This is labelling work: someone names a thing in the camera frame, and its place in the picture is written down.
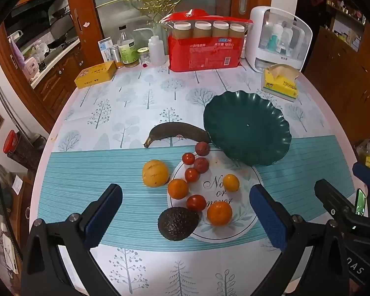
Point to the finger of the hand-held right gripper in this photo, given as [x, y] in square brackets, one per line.
[333, 199]
[368, 170]

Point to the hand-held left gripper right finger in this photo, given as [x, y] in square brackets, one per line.
[268, 219]

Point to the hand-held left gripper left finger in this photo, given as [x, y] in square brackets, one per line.
[103, 217]

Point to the small orange tangerine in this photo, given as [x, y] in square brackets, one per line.
[231, 182]
[219, 213]
[178, 189]

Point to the large yellow orange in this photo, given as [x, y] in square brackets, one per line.
[155, 173]

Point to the red cherry tomato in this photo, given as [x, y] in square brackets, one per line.
[188, 158]
[191, 174]
[196, 203]

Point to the dark avocado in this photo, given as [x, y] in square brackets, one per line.
[178, 223]

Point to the red lychee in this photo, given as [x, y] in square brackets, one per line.
[201, 165]
[202, 148]

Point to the dark green scalloped plate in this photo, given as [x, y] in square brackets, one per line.
[246, 129]

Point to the tree print tablecloth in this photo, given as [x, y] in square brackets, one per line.
[111, 123]

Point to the red lid container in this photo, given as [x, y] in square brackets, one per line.
[14, 143]

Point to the overripe brown banana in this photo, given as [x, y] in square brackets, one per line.
[178, 129]

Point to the yellow tissue pack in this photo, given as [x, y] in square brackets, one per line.
[280, 83]

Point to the wooden kitchen cabinet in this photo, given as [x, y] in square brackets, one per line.
[57, 86]

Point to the yellow tin box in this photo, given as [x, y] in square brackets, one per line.
[95, 74]

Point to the teal bottle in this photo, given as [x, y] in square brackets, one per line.
[273, 40]

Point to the small metal can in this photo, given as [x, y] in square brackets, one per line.
[115, 54]

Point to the small glass jar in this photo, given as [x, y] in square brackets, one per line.
[143, 56]

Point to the small white blue box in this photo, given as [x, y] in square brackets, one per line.
[105, 49]

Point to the green label glass bottle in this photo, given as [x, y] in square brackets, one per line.
[128, 51]

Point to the white clear-lid storage box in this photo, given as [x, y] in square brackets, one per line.
[259, 37]

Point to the white squeeze bottle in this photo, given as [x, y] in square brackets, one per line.
[155, 51]

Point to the red paper cup package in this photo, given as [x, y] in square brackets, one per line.
[203, 55]

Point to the black pan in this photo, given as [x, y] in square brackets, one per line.
[61, 43]

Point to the black range hood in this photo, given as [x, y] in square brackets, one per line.
[34, 10]

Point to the wooden wall shelf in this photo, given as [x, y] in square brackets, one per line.
[345, 15]

